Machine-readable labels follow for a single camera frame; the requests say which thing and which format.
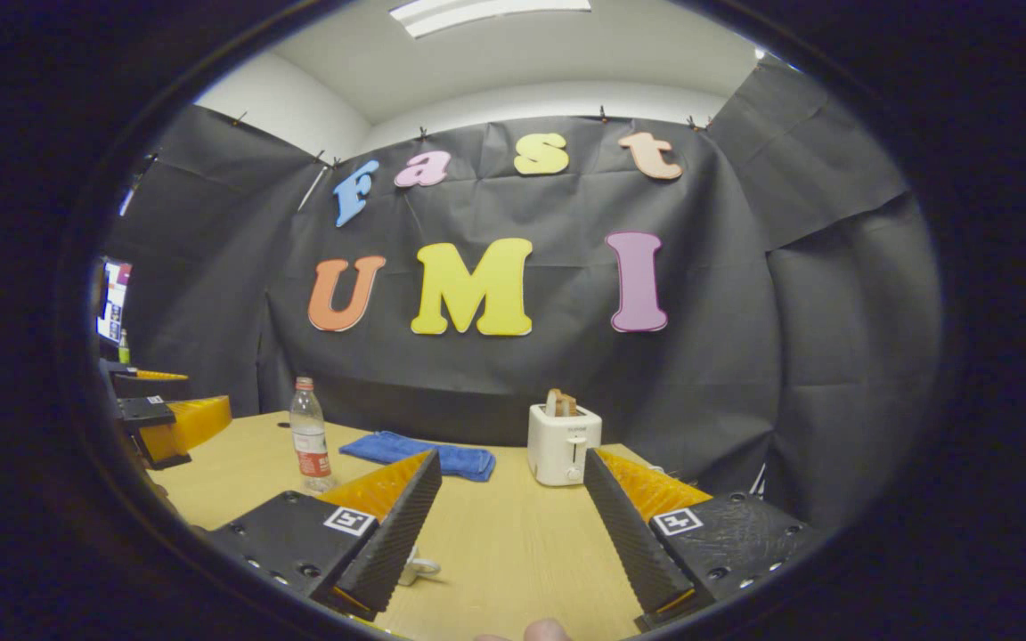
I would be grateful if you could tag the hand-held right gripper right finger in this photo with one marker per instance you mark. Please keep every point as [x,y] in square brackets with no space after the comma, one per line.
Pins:
[629,534]

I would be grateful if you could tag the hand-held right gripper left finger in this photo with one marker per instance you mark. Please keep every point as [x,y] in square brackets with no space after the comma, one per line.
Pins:
[393,534]

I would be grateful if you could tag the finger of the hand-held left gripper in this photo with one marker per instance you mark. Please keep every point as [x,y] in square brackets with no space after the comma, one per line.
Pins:
[192,423]
[152,385]

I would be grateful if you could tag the clear plastic water bottle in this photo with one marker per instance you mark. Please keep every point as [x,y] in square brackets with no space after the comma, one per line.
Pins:
[310,445]

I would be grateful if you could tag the green bottle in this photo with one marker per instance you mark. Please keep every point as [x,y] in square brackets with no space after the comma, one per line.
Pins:
[124,349]

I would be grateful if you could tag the computer monitor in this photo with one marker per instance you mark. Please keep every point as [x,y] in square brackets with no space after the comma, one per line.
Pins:
[114,303]

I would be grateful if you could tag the blue folded towel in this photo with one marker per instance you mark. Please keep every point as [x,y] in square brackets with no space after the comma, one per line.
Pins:
[442,456]

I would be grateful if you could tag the white toaster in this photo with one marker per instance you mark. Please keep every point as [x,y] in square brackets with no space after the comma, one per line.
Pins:
[557,450]

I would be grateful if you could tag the toast bread slice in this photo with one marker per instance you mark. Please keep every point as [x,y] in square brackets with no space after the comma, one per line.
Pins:
[560,403]

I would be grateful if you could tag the black backdrop cloth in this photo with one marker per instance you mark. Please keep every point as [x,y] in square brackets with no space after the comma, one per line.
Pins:
[745,356]

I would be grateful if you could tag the ceiling light panel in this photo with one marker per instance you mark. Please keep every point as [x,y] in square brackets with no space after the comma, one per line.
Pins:
[486,13]

